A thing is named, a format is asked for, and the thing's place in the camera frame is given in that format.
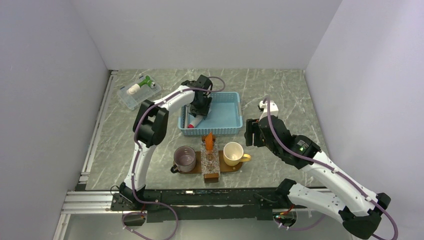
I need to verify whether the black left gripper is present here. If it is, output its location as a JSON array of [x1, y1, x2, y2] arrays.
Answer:
[[188, 95, 212, 120]]

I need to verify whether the white toothpaste tube red cap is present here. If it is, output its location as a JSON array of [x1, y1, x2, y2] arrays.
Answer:
[[187, 115, 205, 129]]

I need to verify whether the yellow mug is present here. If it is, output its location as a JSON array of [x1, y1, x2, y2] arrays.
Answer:
[[223, 142, 252, 167]]

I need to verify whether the light blue plastic basket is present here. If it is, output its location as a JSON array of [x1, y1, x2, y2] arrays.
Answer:
[[177, 91, 243, 136]]

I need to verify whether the orange toothpaste tube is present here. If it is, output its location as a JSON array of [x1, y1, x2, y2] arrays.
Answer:
[[204, 132, 214, 151]]

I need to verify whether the brown oval wooden tray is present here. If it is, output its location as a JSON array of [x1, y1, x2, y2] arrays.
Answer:
[[170, 150, 243, 174]]

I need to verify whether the clear acrylic holder wooden base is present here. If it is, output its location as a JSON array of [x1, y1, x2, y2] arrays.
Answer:
[[200, 135, 220, 184]]

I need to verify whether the purple grey mug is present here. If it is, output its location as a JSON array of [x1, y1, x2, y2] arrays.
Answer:
[[170, 146, 196, 174]]

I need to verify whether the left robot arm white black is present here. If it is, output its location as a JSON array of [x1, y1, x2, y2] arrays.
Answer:
[[119, 75, 213, 210]]

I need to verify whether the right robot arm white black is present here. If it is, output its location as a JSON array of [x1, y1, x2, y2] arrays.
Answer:
[[244, 115, 391, 240]]

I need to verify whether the clear plastic storage box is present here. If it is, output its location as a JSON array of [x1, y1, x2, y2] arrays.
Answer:
[[117, 75, 162, 110]]

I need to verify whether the green white toy bottle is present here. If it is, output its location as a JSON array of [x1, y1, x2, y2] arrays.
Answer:
[[126, 75, 156, 95]]

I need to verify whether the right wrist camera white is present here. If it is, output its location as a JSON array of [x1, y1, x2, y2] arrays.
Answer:
[[258, 100, 279, 120]]

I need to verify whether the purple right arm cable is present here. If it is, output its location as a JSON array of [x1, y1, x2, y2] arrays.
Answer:
[[263, 96, 399, 240]]

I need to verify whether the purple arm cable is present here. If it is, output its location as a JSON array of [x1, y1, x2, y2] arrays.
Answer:
[[130, 76, 226, 208], [263, 96, 399, 240]]

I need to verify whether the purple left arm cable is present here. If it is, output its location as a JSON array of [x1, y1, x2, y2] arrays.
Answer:
[[130, 76, 226, 208]]

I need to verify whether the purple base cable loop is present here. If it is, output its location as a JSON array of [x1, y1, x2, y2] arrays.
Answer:
[[121, 202, 180, 240]]

